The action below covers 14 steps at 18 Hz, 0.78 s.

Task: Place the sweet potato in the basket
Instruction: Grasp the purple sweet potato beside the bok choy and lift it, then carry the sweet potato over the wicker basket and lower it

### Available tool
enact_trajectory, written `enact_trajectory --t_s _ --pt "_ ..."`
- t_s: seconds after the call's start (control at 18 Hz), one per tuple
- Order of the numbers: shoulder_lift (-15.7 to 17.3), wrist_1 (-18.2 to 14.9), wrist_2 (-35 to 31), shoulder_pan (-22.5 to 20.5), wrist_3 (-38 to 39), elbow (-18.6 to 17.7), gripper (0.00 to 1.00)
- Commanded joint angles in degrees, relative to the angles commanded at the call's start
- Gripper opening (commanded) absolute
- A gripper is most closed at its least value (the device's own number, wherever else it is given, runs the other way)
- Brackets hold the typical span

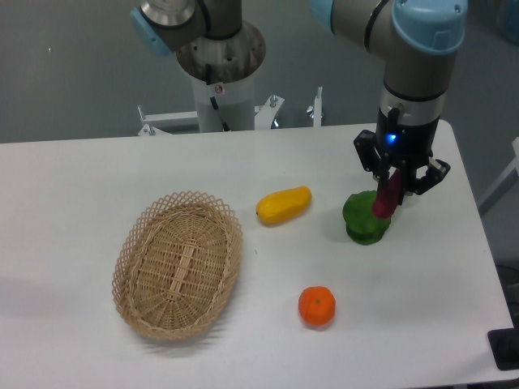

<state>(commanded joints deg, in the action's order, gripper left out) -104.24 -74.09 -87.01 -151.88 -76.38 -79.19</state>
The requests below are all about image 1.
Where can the woven wicker basket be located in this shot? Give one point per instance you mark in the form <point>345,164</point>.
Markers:
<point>178,266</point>

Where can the white furniture leg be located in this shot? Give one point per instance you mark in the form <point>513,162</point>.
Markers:
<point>501,185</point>

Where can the black device at table edge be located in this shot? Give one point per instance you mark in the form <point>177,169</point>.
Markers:
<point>504,348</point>

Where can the green bok choy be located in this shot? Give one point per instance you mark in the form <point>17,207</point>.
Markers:
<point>360,224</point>

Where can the orange tangerine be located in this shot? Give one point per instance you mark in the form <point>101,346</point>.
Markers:
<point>316,306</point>

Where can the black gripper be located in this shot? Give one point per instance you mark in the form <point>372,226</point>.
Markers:
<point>399,145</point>

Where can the yellow mango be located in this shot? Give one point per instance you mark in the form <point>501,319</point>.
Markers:
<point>284,205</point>

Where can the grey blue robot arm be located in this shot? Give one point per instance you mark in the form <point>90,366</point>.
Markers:
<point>417,40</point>

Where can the purple sweet potato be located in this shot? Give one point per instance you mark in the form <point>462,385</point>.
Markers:
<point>387,198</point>

